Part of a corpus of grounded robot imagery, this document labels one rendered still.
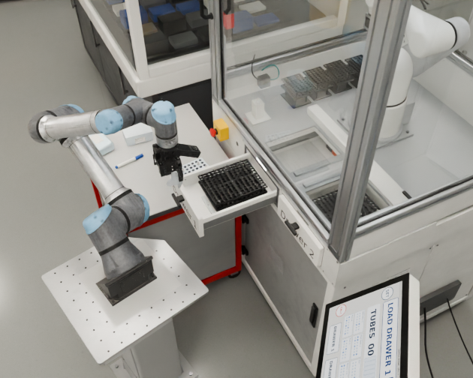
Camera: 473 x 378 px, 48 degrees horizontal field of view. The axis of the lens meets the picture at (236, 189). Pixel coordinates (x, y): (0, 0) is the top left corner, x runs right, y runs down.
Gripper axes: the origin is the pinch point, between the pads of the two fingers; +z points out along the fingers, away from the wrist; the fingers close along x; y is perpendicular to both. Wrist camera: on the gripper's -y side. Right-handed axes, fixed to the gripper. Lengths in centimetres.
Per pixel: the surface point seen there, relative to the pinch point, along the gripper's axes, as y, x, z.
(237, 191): -21.3, 6.0, 10.0
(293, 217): -33.2, 28.1, 9.0
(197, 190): -9.8, -7.0, 16.3
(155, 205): 6.9, -14.4, 23.9
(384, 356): -18, 95, -14
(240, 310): -23, 5, 100
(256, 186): -29.2, 6.8, 10.1
